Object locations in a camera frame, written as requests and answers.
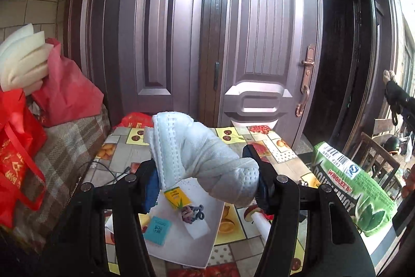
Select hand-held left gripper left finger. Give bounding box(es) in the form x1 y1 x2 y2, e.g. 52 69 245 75
36 158 160 277

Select small mushroom toy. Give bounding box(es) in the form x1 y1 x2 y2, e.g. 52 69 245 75
244 204 265 221

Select plaid blanket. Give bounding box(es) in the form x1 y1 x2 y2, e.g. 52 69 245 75
10 105 112 252

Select teal packet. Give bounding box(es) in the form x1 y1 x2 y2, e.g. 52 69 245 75
143 216 172 246

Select dark hanging object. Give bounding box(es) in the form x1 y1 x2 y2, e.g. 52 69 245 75
383 69 415 125

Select white box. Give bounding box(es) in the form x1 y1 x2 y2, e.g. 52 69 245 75
104 178 225 268

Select dark wooden door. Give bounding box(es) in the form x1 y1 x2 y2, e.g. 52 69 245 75
303 0 373 154

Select pink hair tie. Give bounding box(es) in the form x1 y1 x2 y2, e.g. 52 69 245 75
180 207 195 224

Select green printed pillow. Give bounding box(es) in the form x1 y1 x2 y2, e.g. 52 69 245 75
311 141 398 237

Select purple metal door leaf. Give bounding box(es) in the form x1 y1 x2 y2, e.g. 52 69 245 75
112 0 206 122
224 0 323 141

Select red plastic packet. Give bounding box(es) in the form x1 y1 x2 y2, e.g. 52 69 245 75
121 112 154 129

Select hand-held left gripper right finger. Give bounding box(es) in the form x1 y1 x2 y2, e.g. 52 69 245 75
243 144 377 277

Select thin black cable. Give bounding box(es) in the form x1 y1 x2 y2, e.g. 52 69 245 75
91 160 137 187

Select fruit print tablecloth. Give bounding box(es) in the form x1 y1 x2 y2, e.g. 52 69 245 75
82 124 325 277

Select bright red gift bag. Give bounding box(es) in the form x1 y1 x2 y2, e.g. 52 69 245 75
0 89 47 229

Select copper door handle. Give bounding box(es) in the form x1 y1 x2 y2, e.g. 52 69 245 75
295 45 316 118

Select yellow packet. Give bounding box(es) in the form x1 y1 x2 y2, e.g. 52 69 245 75
164 186 192 209

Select dark helmet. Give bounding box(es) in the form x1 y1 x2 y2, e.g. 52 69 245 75
384 137 402 152

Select wooden chair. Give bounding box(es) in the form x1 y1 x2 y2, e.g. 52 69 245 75
357 132 402 198

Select white quilted cloth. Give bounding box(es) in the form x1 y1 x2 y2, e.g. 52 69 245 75
143 111 261 208

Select dark pink plastic bag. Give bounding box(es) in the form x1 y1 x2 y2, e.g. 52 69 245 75
31 38 104 128

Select bundle of white foam sheets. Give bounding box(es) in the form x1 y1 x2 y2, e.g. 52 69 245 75
0 23 54 96

